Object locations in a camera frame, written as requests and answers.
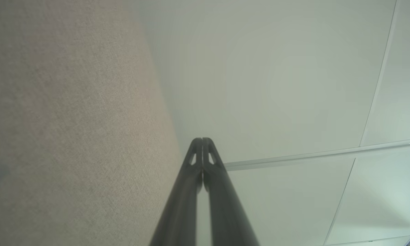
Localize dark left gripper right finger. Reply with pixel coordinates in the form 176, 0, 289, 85
202, 137, 260, 246

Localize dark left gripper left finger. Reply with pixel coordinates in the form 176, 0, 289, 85
149, 137, 204, 246

